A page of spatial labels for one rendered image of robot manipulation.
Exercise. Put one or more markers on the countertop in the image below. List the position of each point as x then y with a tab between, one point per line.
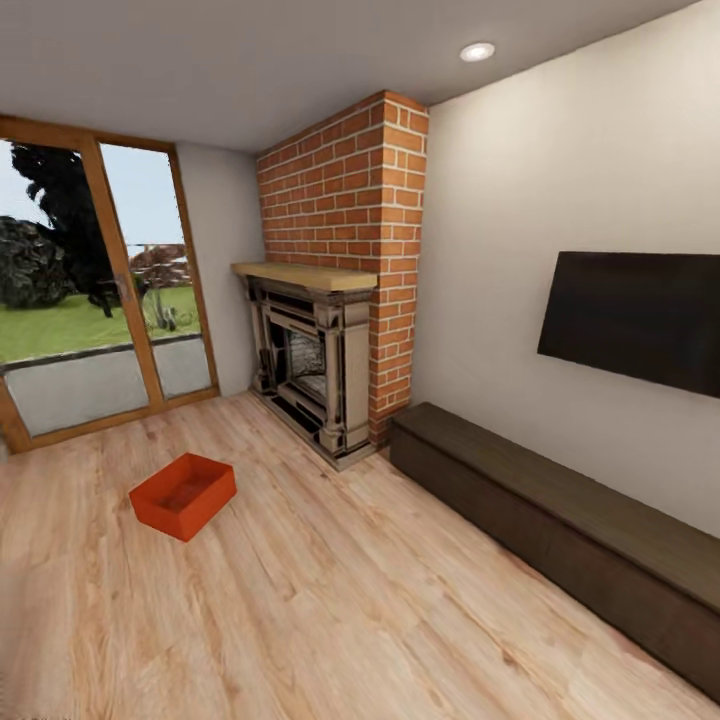
326	279

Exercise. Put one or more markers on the door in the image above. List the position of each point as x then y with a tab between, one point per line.
102	318

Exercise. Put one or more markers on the wood fireplace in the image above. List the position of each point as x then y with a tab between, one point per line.
312	350

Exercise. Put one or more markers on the downlight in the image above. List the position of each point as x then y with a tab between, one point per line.
477	52

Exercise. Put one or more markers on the cabinet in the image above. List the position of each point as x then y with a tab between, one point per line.
652	576

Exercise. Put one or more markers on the storage box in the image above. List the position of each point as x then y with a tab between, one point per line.
182	498

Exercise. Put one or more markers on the wall mounted tv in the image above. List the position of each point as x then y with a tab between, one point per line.
650	316

